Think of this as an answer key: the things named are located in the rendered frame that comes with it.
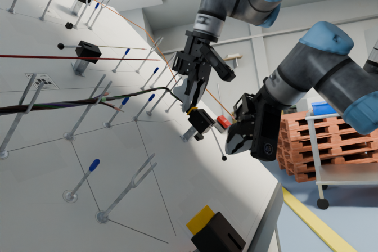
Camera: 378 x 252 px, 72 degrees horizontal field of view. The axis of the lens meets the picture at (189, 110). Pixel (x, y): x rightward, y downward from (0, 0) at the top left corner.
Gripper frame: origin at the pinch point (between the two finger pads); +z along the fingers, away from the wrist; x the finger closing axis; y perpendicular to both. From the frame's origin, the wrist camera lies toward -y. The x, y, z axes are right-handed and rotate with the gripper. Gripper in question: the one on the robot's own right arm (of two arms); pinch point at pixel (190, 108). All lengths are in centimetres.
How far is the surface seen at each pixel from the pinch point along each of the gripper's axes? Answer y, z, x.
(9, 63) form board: 22.4, -2.6, 35.6
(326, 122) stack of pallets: -37, 21, -303
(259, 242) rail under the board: -29.3, 21.4, 5.0
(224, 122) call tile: -3.2, 5.5, -23.0
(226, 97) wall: 212, 80, -631
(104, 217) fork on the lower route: -9.8, 11.7, 36.5
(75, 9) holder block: 49, -17, 4
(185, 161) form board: -6.9, 11.0, 8.0
